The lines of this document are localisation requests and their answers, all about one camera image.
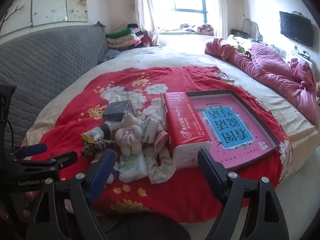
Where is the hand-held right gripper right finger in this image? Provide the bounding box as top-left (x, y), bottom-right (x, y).
top-left (197, 148), bottom-right (290, 240)

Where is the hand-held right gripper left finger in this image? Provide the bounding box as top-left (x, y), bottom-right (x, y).
top-left (25, 149), bottom-right (117, 240)

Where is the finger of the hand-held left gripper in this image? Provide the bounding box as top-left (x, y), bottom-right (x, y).
top-left (15, 151), bottom-right (78, 178)
top-left (10, 144), bottom-right (48, 160)

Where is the leopard print scrunchie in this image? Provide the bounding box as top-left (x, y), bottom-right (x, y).
top-left (81, 137), bottom-right (116, 158)

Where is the tissue packet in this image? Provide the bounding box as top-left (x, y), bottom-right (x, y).
top-left (118, 152), bottom-right (148, 183)

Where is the yellow snack packet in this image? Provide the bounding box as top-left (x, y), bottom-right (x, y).
top-left (80, 129), bottom-right (103, 143)

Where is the black band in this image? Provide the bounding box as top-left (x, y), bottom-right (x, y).
top-left (99, 124), bottom-right (112, 140)

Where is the shallow box with pink base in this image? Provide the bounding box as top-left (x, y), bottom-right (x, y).
top-left (186, 89), bottom-right (280, 172)

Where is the teddy bear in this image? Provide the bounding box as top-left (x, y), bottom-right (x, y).
top-left (115, 116), bottom-right (143, 157)

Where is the white floral cloth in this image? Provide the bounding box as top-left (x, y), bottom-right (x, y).
top-left (144, 145), bottom-right (177, 184)

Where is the green patterned diaper pack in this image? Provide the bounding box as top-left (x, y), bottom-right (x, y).
top-left (140, 119), bottom-right (159, 143)

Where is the person's left hand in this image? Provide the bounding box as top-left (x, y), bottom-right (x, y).
top-left (21, 191), bottom-right (38, 218)

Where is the black square box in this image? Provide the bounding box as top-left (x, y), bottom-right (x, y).
top-left (102, 99), bottom-right (133, 122)

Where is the grey quilted headboard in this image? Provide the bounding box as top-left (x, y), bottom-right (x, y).
top-left (0, 21), bottom-right (108, 150)

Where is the red floral blanket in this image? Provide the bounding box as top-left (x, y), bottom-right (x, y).
top-left (30, 66), bottom-right (293, 224)

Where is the dark patterned pillow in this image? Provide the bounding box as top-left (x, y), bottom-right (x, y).
top-left (98, 49), bottom-right (121, 64)

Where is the pink quilt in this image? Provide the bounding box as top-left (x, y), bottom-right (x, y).
top-left (205, 37), bottom-right (319, 124)

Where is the green cloth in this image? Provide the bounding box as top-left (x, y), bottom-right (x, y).
top-left (226, 35), bottom-right (253, 55)

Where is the stack of folded blankets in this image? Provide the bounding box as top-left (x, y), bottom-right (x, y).
top-left (105, 24), bottom-right (152, 50)

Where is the black electronic device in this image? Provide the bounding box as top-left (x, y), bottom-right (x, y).
top-left (230, 29), bottom-right (250, 38)

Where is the white cabinet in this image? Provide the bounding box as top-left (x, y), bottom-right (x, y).
top-left (285, 49), bottom-right (315, 67)

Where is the patterned folded blanket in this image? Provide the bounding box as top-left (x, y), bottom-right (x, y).
top-left (196, 24), bottom-right (214, 34)

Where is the dark clothes heap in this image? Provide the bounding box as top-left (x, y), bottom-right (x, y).
top-left (179, 23), bottom-right (197, 32)

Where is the white arched stand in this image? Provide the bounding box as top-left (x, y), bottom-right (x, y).
top-left (241, 18), bottom-right (261, 40)

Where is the white curtain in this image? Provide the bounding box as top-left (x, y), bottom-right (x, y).
top-left (134, 0), bottom-right (160, 47)
top-left (209, 0), bottom-right (229, 40)

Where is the black cable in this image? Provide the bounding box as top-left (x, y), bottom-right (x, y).
top-left (5, 119), bottom-right (15, 147)

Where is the blossom wall painting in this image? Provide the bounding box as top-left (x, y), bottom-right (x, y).
top-left (0, 0), bottom-right (89, 37)

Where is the black wall television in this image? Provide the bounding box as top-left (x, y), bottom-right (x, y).
top-left (279, 11), bottom-right (314, 47)

